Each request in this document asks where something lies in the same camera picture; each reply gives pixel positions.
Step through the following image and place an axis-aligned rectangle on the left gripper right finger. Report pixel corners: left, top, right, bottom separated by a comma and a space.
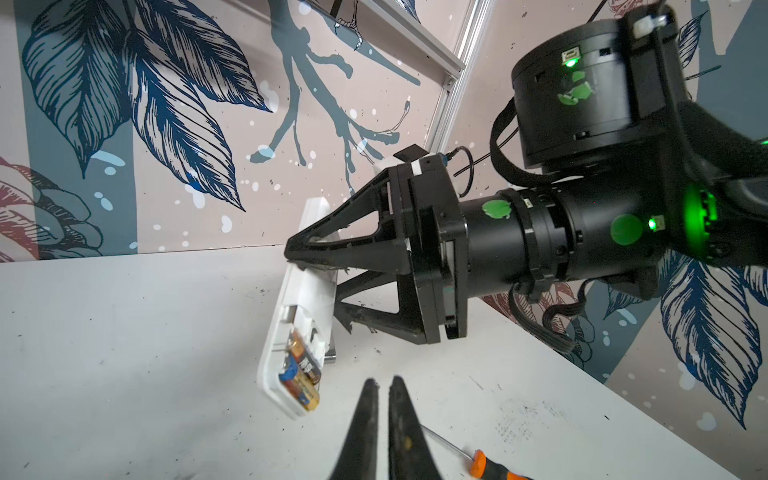
388, 376, 441, 480

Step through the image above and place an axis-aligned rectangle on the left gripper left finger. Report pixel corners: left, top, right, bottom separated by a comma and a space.
329, 379, 379, 480

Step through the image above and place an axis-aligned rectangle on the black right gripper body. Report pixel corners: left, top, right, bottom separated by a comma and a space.
388, 161, 469, 344

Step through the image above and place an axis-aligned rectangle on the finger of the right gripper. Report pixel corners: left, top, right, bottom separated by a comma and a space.
284, 170, 412, 275
334, 271, 423, 344

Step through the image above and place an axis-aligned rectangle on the orange black screwdriver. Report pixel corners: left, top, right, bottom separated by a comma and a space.
421, 425, 531, 480

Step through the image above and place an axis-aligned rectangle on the white remote control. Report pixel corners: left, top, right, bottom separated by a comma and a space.
256, 196, 341, 421

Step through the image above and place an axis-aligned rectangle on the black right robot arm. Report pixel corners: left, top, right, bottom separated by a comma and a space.
285, 1, 767, 344

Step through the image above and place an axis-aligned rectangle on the battery in remote lower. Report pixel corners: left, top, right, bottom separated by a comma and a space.
278, 355, 320, 411

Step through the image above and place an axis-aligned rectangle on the battery in remote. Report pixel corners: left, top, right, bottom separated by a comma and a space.
278, 355, 320, 411
287, 330, 322, 385

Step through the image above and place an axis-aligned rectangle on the battery in remote upper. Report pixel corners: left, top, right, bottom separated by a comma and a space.
287, 330, 322, 385

